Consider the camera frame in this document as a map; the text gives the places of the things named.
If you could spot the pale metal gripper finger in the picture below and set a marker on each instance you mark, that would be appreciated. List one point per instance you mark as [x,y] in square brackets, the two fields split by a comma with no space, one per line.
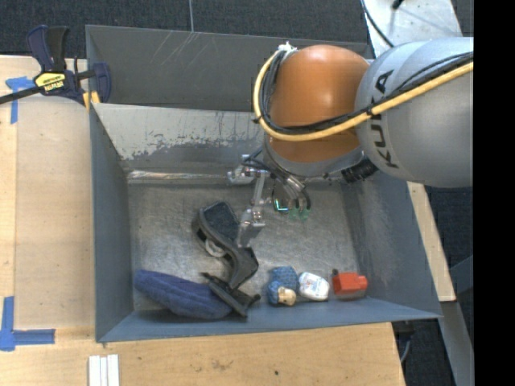
[249,229]
[240,175]

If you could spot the black shoe with blue insole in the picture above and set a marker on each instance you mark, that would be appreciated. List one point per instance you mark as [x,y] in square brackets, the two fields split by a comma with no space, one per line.
[219,219]

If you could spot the blue crocheted doll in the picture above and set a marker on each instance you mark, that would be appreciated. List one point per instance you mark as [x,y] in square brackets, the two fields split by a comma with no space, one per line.
[281,282]

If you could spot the black flat plastic piece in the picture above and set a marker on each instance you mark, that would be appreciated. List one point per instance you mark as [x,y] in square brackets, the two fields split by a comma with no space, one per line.
[235,298]

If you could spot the grey metal bin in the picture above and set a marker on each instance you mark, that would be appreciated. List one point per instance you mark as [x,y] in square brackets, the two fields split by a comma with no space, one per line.
[169,215]

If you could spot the white small packet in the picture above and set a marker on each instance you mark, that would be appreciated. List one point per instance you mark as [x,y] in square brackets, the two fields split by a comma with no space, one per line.
[314,287]

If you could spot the blue padded cloth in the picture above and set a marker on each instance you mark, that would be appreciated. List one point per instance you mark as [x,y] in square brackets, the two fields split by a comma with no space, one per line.
[181,296]

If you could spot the red small box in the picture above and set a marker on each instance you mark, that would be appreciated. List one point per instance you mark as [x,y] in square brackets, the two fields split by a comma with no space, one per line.
[349,283]

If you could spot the black cylinder on white bracket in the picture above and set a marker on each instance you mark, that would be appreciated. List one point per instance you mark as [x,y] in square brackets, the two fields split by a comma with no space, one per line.
[358,171]

